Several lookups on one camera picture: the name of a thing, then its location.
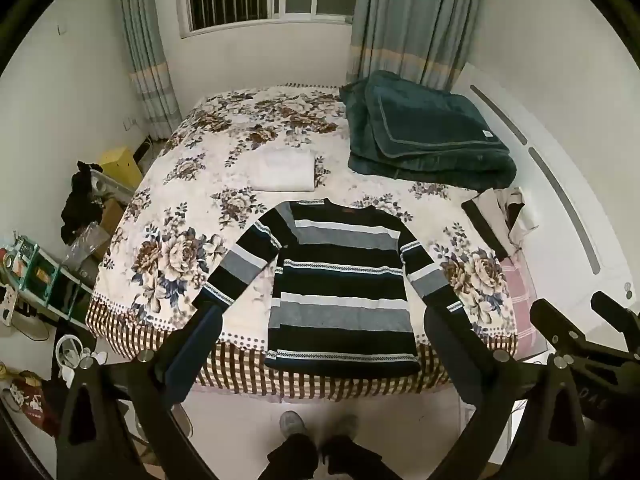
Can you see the pink checked towel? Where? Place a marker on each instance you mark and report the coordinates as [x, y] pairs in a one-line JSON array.
[[517, 285]]

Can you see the cardboard box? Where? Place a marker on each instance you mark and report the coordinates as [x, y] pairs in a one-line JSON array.
[[111, 220]]

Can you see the white round appliance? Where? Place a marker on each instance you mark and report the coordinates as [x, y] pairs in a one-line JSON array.
[[72, 355]]

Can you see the red bag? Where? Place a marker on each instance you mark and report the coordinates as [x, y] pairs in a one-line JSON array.
[[32, 402]]

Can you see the white folded cloth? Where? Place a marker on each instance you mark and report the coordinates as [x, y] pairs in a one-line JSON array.
[[282, 169]]

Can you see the person's left leg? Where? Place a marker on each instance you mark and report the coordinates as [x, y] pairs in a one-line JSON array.
[[295, 457]]

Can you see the floral bed cover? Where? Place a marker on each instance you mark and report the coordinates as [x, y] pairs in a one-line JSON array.
[[200, 200]]

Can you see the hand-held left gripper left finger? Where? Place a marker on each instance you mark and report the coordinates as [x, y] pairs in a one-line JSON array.
[[200, 342]]

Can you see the black cloth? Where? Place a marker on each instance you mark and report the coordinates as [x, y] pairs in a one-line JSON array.
[[80, 200]]

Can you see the white wall socket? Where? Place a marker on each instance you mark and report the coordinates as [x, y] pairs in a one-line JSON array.
[[132, 124]]

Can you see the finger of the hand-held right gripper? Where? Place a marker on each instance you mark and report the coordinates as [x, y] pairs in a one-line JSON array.
[[560, 327], [615, 310]]

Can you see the dark green folded blanket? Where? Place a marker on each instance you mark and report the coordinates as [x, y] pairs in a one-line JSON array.
[[425, 125]]

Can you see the clear plastic bag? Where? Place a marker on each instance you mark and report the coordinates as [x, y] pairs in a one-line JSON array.
[[87, 247]]

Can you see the grey shoe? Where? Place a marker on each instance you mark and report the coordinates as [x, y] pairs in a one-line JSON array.
[[292, 422], [348, 425]]

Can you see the grey-green striped curtain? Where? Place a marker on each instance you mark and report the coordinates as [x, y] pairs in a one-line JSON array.
[[147, 55], [410, 20]]

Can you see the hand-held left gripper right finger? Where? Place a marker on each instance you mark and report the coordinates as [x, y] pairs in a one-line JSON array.
[[441, 342]]

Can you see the green storage rack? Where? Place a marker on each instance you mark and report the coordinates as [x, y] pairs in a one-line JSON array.
[[45, 275]]

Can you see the striped black grey sweater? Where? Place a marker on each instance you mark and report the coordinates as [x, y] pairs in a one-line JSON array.
[[340, 285]]

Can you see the yellow box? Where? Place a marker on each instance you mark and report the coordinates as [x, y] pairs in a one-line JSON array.
[[122, 167]]

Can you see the white headboard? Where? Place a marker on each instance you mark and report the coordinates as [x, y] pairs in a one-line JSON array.
[[560, 170]]

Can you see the beige and black garment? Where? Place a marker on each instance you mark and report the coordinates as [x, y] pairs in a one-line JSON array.
[[492, 215]]

